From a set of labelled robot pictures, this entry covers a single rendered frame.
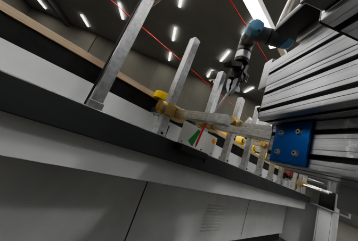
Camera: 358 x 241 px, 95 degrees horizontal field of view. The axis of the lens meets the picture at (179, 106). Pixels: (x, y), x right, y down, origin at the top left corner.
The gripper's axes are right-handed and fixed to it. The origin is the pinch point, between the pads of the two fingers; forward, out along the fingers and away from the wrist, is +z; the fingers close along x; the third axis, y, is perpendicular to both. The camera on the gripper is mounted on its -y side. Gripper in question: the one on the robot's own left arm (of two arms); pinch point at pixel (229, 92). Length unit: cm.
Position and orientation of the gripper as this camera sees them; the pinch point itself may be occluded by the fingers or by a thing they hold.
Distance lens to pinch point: 86.1
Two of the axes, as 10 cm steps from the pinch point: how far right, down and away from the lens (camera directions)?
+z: -3.3, 9.2, -2.1
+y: 7.0, 3.9, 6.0
